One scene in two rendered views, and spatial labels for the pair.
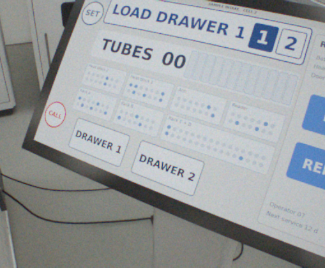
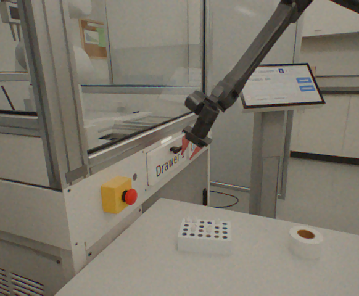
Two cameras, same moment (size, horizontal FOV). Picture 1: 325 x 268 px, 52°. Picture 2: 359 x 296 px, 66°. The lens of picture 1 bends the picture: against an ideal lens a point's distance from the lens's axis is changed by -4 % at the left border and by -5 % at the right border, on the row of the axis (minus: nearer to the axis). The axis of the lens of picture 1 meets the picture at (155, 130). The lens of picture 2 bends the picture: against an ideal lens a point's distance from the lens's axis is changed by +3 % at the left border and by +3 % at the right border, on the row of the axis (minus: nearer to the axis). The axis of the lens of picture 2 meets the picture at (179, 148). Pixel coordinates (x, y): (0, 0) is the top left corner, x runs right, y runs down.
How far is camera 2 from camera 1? 1.56 m
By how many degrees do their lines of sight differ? 40
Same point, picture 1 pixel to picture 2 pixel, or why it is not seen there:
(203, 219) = (293, 104)
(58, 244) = not seen: hidden behind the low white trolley
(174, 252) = (269, 142)
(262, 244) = (305, 103)
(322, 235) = (313, 98)
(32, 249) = not seen: hidden behind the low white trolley
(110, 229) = not seen: hidden behind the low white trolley
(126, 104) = (264, 90)
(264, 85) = (287, 78)
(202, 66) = (274, 78)
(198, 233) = (276, 128)
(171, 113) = (274, 88)
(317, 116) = (298, 81)
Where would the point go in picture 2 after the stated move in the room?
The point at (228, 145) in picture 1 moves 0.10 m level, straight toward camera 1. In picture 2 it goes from (288, 90) to (302, 91)
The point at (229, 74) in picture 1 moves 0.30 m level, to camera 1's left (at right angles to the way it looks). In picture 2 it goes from (279, 78) to (250, 81)
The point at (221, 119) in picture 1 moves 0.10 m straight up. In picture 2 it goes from (284, 86) to (285, 68)
